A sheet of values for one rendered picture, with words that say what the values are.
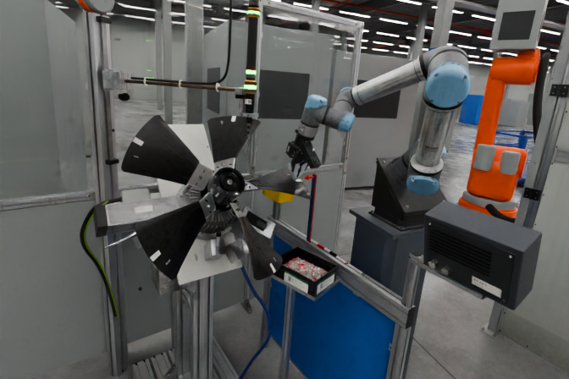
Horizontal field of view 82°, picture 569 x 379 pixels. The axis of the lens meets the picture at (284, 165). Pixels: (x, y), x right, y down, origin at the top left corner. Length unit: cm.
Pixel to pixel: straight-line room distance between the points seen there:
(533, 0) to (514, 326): 339
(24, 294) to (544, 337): 292
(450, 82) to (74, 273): 186
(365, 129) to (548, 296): 338
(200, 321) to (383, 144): 446
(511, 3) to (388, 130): 221
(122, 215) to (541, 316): 246
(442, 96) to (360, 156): 425
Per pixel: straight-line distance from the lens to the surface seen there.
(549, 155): 248
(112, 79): 156
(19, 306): 209
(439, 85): 107
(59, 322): 216
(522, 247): 99
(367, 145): 533
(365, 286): 138
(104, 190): 170
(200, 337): 164
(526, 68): 479
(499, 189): 472
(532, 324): 279
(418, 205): 154
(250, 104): 120
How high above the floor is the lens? 157
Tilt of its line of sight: 14 degrees down
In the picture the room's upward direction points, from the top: 4 degrees clockwise
